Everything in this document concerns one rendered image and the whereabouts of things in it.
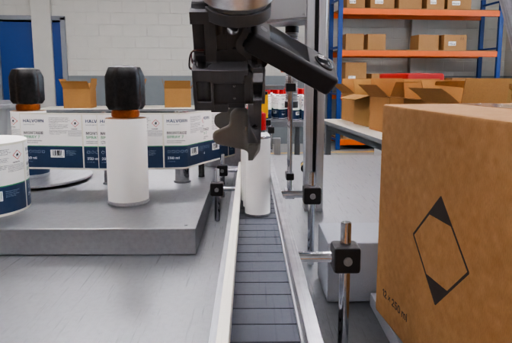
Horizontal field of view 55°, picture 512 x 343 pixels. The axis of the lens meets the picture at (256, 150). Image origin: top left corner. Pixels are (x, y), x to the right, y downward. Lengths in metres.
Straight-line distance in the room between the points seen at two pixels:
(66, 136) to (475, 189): 1.09
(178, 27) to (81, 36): 1.61
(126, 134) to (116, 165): 0.07
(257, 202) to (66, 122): 0.60
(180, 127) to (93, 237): 0.44
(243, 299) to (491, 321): 0.30
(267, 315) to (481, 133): 0.31
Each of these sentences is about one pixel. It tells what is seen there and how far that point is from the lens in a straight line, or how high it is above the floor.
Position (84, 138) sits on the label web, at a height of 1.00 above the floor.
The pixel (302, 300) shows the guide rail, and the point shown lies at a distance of 0.45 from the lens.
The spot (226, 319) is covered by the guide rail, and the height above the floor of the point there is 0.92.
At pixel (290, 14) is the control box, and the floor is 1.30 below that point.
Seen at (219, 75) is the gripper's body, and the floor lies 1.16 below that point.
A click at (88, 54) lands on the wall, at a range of 8.84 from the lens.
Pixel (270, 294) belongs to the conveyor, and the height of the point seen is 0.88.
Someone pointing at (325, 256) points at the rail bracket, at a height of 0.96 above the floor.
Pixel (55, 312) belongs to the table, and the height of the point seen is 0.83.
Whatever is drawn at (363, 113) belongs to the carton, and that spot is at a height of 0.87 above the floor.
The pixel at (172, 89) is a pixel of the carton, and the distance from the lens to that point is 6.53.
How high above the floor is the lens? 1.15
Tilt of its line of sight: 8 degrees down
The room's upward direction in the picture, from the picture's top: straight up
